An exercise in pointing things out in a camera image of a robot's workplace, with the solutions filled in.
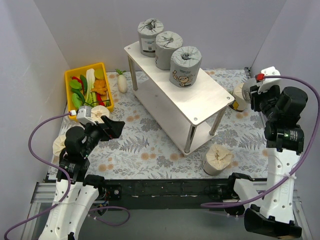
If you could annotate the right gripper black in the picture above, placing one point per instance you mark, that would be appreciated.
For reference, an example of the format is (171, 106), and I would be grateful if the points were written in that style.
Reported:
(255, 97)

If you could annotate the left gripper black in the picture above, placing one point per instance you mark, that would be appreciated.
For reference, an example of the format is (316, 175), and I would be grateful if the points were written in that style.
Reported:
(105, 129)

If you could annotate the beige roll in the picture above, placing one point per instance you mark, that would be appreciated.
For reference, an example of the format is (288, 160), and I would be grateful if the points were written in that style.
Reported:
(98, 111)
(58, 145)
(239, 104)
(216, 159)

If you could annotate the grey roll with cartoon label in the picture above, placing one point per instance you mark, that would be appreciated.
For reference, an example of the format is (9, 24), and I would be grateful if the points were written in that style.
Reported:
(166, 43)

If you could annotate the grey roll with QR label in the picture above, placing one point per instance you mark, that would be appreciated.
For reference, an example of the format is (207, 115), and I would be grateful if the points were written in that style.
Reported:
(147, 33)

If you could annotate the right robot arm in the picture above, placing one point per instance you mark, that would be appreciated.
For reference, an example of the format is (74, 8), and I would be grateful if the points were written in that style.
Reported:
(272, 215)

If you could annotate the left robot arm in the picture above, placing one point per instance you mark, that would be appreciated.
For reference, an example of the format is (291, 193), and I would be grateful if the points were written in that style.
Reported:
(75, 190)

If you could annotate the white two-tier shelf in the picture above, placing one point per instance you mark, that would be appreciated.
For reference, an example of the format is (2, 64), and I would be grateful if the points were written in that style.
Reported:
(189, 116)

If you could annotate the floral table mat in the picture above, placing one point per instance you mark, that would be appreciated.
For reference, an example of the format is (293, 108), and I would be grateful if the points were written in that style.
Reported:
(144, 150)

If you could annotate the white bok choy toy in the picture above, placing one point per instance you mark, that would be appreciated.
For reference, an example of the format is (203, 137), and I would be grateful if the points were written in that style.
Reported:
(90, 78)

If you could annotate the orange ginger toy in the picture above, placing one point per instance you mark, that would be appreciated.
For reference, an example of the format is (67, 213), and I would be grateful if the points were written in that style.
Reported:
(100, 87)

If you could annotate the white radish toy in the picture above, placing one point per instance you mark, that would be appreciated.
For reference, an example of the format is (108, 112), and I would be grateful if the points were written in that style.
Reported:
(121, 81)

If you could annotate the green leafy vegetable toy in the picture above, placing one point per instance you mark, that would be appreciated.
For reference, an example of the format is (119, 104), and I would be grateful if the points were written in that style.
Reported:
(77, 100)

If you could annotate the green pepper toy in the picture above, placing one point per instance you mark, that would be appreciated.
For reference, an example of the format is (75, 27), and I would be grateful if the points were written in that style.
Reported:
(84, 84)

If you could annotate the yellow green fruit toy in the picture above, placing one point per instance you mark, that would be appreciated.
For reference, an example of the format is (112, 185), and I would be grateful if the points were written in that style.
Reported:
(99, 74)

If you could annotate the red chili toy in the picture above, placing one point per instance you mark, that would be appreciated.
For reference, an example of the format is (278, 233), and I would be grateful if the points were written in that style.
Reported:
(77, 79)

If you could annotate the yellow plastic bin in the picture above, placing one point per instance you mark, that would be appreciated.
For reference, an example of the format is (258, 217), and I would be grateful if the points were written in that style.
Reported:
(94, 98)

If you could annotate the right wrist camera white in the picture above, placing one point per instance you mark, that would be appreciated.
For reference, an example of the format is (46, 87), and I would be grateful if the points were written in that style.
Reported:
(267, 78)

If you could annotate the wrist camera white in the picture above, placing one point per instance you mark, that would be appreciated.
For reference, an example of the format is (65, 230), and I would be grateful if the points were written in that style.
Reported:
(83, 115)
(267, 78)

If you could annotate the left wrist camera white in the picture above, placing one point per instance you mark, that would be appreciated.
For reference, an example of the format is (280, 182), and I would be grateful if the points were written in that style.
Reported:
(83, 115)

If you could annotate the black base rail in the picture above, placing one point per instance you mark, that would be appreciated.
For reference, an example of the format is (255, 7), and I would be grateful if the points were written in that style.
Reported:
(160, 194)

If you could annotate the aluminium frame rail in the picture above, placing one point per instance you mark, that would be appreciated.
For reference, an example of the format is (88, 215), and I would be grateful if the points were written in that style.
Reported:
(45, 192)

